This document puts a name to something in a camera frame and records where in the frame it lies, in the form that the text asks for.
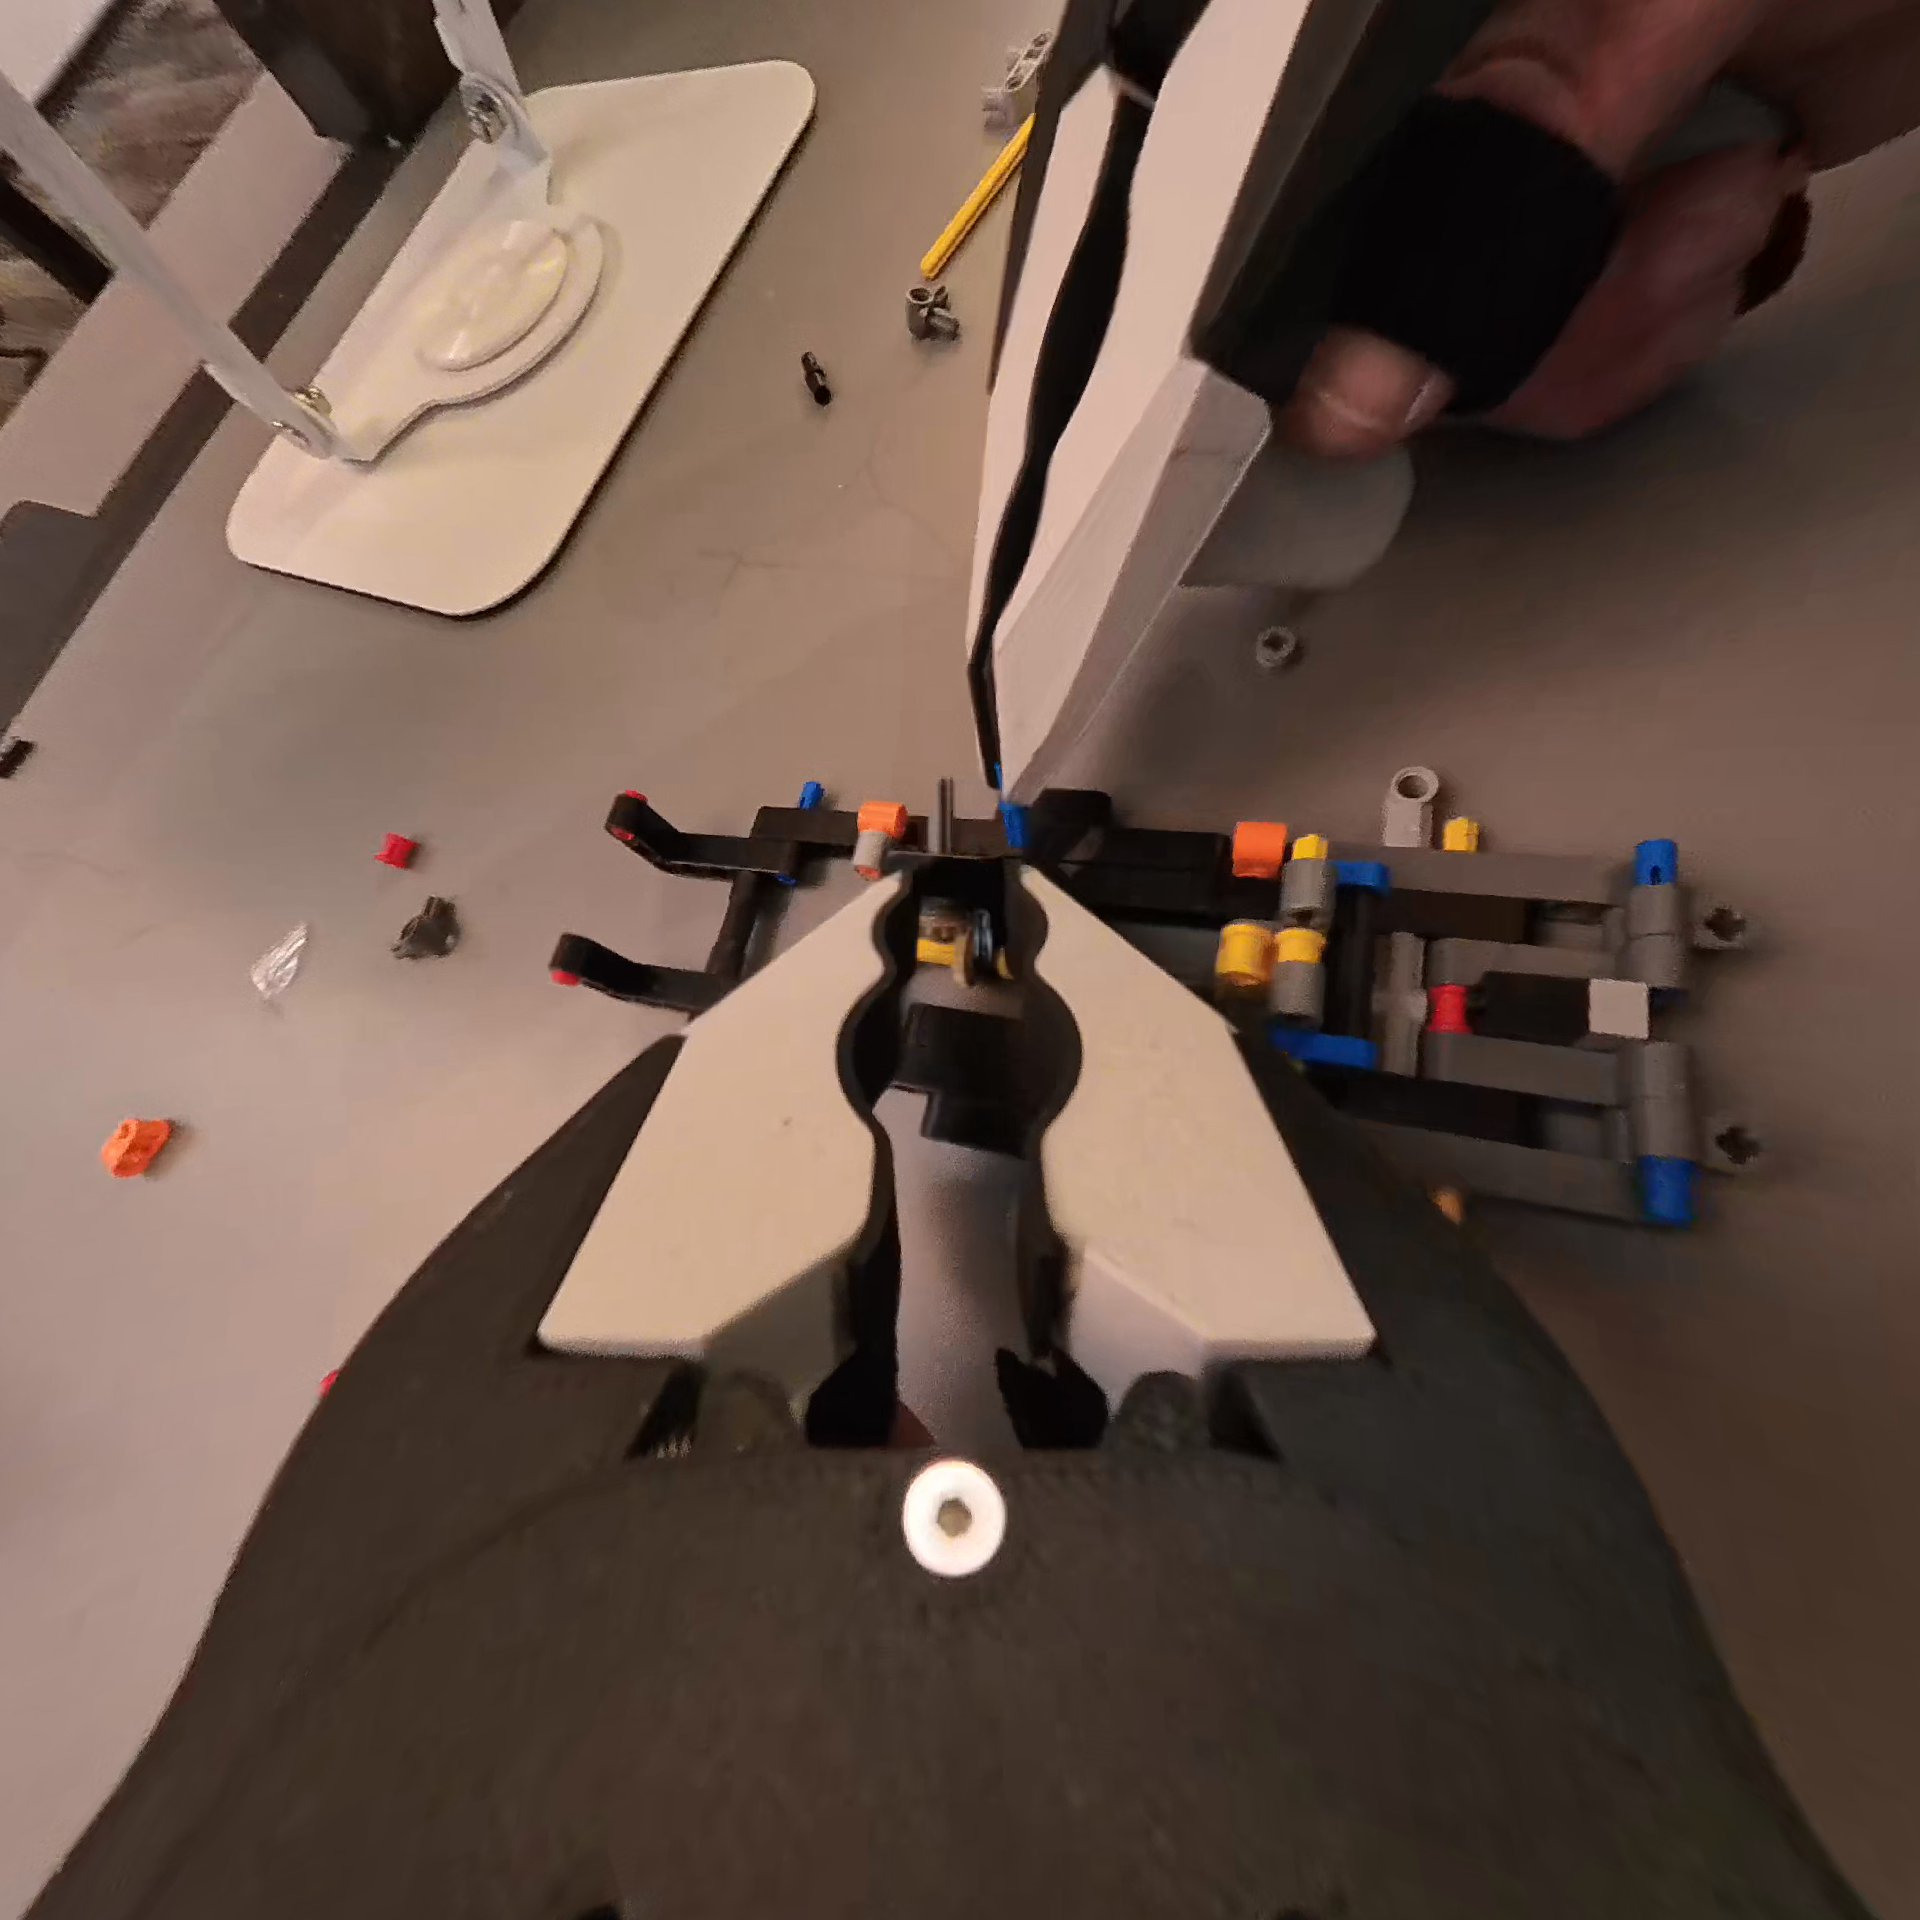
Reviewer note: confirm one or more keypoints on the yellow lego axle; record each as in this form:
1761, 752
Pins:
973, 197

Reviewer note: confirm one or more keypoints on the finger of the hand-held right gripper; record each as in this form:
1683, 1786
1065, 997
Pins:
1112, 597
1038, 345

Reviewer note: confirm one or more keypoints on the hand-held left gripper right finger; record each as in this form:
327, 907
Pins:
1187, 1200

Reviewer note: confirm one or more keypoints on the grey lego bush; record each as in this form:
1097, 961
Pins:
1274, 648

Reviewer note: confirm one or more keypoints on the black grey lego chassis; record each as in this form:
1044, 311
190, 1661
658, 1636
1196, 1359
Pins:
1500, 875

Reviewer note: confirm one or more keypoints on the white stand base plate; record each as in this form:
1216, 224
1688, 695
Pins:
599, 303

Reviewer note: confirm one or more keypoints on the person's right hand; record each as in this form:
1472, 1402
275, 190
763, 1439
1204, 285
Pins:
1679, 285

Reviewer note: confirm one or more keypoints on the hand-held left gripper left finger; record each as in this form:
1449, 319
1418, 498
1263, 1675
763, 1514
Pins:
735, 1186

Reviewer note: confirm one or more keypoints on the grey lego angle connector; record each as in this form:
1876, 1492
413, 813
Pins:
933, 311

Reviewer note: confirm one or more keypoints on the blue lego pin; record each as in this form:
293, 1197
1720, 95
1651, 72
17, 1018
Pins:
1014, 825

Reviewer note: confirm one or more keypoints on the dark grey lego connector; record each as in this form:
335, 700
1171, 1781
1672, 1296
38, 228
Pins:
425, 932

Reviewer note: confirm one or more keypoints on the red lego bush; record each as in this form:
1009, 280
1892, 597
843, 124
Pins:
398, 850

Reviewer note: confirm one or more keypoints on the orange lego piece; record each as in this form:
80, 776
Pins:
134, 1146

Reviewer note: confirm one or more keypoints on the black lego pin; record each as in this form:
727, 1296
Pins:
817, 377

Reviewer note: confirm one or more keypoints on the light grey lego beam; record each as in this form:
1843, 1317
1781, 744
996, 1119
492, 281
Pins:
1021, 75

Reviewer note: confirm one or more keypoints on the clear plastic scrap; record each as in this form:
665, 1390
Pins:
279, 961

